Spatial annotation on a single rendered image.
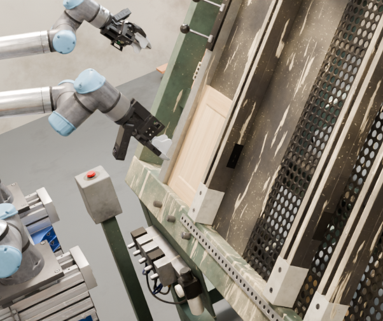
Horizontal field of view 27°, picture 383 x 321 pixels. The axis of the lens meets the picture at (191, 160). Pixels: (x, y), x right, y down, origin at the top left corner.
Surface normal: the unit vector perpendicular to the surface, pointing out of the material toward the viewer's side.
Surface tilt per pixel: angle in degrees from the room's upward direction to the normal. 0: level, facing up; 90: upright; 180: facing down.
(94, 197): 90
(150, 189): 51
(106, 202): 90
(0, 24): 90
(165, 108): 90
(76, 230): 0
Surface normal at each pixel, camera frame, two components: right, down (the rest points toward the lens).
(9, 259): 0.22, 0.54
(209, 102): -0.85, -0.22
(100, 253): -0.25, -0.84
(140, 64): 0.39, 0.36
